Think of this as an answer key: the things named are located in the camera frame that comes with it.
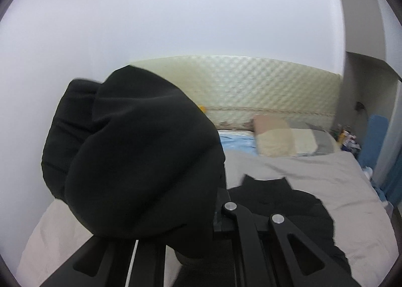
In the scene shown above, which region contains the beige patchwork pillow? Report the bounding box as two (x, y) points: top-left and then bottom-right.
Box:
(253, 115), (340, 158)

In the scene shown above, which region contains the blue curtain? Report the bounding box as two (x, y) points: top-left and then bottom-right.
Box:
(382, 150), (402, 207)

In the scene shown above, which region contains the cream quilted headboard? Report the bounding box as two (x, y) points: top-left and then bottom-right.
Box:
(132, 56), (342, 130)

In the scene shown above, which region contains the blue bed sheet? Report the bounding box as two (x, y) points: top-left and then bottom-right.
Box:
(218, 130), (258, 155)

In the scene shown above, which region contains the black puffer jacket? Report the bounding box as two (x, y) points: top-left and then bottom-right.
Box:
(41, 66), (351, 286)

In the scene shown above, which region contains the yellow pillow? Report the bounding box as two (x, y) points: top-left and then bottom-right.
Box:
(198, 105), (207, 113)

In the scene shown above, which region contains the grey bed blanket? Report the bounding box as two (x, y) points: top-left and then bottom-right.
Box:
(16, 150), (398, 286)

